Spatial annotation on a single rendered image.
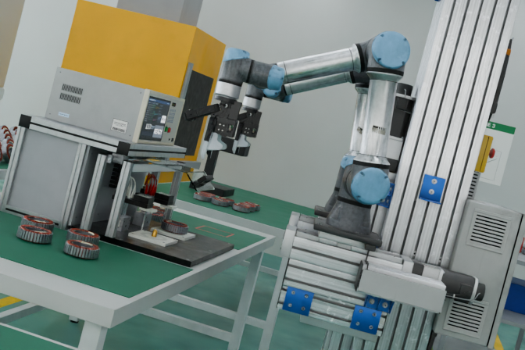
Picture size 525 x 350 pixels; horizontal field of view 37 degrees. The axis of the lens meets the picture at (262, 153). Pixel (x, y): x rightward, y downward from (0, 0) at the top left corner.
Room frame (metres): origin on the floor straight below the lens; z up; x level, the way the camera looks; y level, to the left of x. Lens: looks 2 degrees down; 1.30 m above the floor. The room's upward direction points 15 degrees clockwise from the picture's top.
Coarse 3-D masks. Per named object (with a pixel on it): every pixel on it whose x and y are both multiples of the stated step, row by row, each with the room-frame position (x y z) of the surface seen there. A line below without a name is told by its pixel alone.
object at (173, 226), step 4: (164, 220) 3.24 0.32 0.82; (168, 220) 3.26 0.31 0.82; (172, 220) 3.29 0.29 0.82; (164, 224) 3.22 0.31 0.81; (168, 224) 3.21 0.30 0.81; (172, 224) 3.21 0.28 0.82; (176, 224) 3.21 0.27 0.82; (180, 224) 3.28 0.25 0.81; (184, 224) 3.27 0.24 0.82; (164, 228) 3.22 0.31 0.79; (168, 228) 3.21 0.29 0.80; (172, 228) 3.20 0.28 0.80; (176, 228) 3.21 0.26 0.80; (180, 228) 3.21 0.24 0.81; (184, 228) 3.22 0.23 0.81; (172, 232) 3.21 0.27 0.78; (176, 232) 3.20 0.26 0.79; (180, 232) 3.21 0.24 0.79; (184, 232) 3.23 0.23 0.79
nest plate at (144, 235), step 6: (132, 234) 2.96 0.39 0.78; (138, 234) 2.97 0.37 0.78; (144, 234) 3.00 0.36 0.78; (150, 234) 3.04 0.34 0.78; (144, 240) 2.95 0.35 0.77; (150, 240) 2.94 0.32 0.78; (156, 240) 2.96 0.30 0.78; (162, 240) 2.99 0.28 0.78; (168, 240) 3.02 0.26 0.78; (174, 240) 3.06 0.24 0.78
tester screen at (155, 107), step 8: (152, 104) 3.03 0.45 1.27; (160, 104) 3.11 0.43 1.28; (168, 104) 3.20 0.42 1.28; (152, 112) 3.05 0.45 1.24; (160, 112) 3.14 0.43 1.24; (144, 120) 2.98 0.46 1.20; (152, 120) 3.07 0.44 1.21; (144, 128) 3.00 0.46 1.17; (152, 128) 3.09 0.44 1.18; (144, 136) 3.02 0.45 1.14
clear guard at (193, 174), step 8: (144, 160) 2.91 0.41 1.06; (160, 160) 3.08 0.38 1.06; (176, 168) 2.91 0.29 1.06; (184, 168) 3.01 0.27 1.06; (192, 168) 3.11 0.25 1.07; (192, 176) 2.91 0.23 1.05; (200, 176) 3.01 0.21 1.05; (192, 184) 2.87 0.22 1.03; (200, 184) 2.95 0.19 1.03; (208, 184) 3.05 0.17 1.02
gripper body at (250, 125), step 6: (246, 108) 3.32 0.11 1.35; (246, 114) 3.34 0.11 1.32; (252, 114) 3.34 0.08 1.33; (258, 114) 3.34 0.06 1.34; (240, 120) 3.34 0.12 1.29; (246, 120) 3.34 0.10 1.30; (252, 120) 3.34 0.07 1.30; (258, 120) 3.34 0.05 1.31; (246, 126) 3.32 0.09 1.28; (252, 126) 3.32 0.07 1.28; (258, 126) 3.34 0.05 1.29; (246, 132) 3.33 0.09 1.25; (252, 132) 3.34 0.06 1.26
